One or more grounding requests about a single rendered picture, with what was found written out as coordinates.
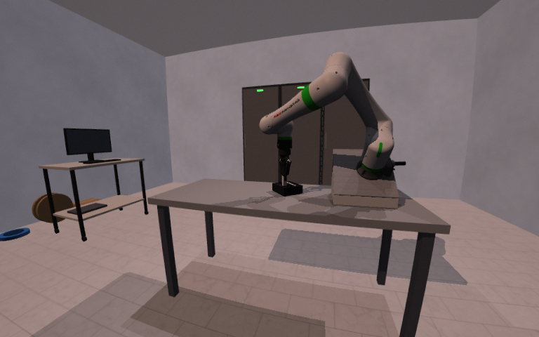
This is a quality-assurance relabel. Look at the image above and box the black lighting desk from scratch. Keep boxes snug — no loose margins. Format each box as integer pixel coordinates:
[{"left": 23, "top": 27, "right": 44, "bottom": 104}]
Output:
[{"left": 272, "top": 181, "right": 302, "bottom": 196}]

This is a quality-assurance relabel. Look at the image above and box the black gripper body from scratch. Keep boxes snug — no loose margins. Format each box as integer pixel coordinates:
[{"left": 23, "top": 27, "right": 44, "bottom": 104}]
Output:
[{"left": 279, "top": 150, "right": 291, "bottom": 164}]

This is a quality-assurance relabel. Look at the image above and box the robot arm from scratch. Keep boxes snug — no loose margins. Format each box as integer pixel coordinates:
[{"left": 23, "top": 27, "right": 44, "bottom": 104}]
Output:
[{"left": 260, "top": 52, "right": 406, "bottom": 180}]

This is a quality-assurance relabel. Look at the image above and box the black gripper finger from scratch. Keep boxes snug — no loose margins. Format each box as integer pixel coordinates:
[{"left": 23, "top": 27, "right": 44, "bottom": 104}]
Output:
[
  {"left": 279, "top": 158, "right": 284, "bottom": 185},
  {"left": 282, "top": 159, "right": 291, "bottom": 186}
]

